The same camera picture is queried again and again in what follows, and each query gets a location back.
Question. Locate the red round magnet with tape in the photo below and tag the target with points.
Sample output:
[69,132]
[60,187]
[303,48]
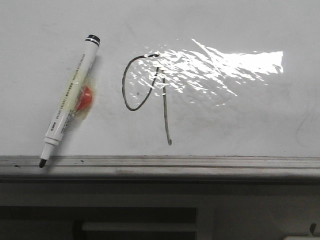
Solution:
[86,99]

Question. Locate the white whiteboard marker pen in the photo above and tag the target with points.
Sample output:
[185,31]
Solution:
[69,99]

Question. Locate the white glossy whiteboard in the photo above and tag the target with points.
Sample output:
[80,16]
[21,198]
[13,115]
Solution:
[171,77]

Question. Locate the grey aluminium whiteboard tray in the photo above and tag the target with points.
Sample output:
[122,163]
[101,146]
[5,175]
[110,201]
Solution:
[161,168]

